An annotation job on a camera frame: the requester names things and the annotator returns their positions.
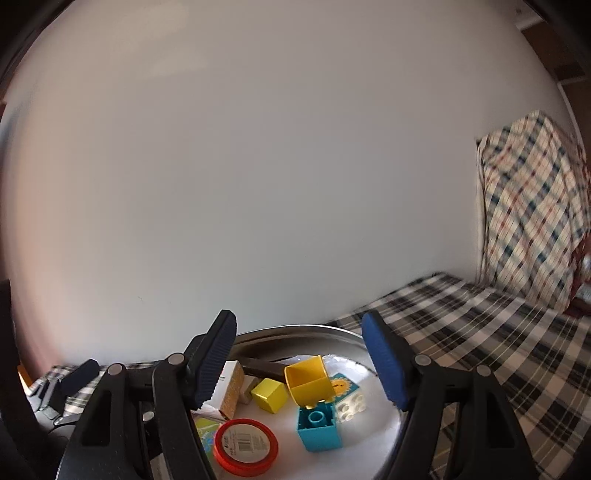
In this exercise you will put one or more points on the plaid pillow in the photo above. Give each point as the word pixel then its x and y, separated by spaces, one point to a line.
pixel 531 207

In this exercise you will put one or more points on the white cardboard box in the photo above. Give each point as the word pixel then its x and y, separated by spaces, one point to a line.
pixel 233 387

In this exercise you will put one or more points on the large yellow toy brick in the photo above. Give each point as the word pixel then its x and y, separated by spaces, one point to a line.
pixel 314 390

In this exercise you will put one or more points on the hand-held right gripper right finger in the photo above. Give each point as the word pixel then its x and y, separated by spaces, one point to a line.
pixel 383 360

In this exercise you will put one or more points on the green floss pick box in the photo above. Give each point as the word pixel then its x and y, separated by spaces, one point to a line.
pixel 205 429

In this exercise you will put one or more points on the white sun print toy brick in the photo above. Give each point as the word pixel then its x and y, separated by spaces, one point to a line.
pixel 351 404

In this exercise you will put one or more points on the small yellow cube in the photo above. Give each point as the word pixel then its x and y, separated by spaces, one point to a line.
pixel 270 394

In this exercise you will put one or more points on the teal toy brick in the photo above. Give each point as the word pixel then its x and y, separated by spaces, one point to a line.
pixel 318 434

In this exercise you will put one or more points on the black white plaid bedsheet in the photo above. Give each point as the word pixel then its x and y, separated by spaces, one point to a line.
pixel 485 332

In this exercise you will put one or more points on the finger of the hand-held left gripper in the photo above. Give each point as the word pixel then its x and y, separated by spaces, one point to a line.
pixel 78 374

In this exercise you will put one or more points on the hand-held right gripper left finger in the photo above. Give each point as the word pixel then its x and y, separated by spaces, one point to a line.
pixel 212 364

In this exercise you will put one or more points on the round metal tin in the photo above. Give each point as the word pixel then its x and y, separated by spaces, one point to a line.
pixel 369 438

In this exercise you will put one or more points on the red tape roll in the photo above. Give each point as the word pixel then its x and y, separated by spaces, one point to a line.
pixel 244 443

